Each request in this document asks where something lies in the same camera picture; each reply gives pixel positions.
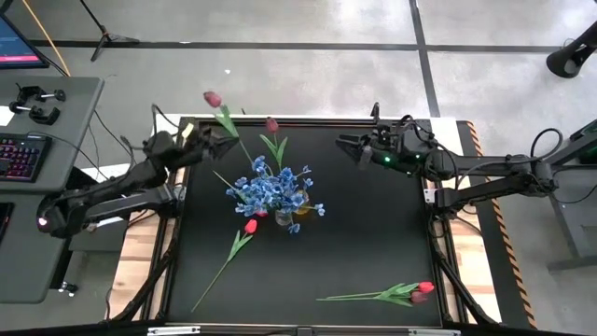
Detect grey desk with keyboard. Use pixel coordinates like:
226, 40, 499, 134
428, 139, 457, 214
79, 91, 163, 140
0, 76, 105, 195

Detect grey desk with mouse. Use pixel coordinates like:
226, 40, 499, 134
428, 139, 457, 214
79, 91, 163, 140
0, 189, 84, 305

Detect lit computer monitor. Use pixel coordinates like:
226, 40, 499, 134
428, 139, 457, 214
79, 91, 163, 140
0, 12, 51, 70

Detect black C-clamp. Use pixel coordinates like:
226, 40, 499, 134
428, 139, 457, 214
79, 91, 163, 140
7, 101, 62, 126
15, 83, 67, 105

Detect black computer mouse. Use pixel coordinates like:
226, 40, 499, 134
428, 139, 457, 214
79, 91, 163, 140
35, 204, 56, 234

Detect grey side table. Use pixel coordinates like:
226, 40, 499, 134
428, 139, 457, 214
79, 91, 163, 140
515, 119, 597, 274

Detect clear glass vase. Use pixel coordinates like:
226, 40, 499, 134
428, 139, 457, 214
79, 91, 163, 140
273, 208, 294, 228

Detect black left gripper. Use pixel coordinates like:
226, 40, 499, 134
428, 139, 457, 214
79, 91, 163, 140
182, 126, 240, 164

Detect black frame strut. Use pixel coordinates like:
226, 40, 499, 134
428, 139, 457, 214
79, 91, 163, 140
431, 251, 498, 327
110, 222, 181, 324

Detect backlit black keyboard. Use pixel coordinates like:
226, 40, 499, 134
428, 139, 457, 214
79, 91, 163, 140
0, 133, 53, 184

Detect amber ribbed glass vase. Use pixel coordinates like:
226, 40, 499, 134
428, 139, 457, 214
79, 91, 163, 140
294, 189, 312, 217

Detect black desk pad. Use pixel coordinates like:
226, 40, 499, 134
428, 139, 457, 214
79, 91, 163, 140
0, 201, 15, 245

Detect black tripod stand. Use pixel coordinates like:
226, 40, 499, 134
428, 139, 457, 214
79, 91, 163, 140
77, 0, 141, 63

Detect black round stand base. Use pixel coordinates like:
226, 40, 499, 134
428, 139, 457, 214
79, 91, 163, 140
545, 21, 597, 79

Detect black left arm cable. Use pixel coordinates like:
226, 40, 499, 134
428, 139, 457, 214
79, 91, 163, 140
150, 103, 182, 137

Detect silver aluminium bracket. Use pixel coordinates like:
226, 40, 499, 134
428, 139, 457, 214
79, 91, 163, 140
146, 325, 201, 336
408, 328, 462, 336

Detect hazard striped black board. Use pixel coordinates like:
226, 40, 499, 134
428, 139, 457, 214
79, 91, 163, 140
459, 119, 538, 330

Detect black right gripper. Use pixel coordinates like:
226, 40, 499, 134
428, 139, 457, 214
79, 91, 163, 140
335, 116, 433, 175

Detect dark red artificial tulip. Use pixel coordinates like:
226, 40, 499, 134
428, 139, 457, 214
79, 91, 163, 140
258, 116, 289, 173
202, 91, 256, 165
326, 282, 428, 308

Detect small metal fitting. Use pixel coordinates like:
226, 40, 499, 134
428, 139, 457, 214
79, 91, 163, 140
57, 280, 79, 299

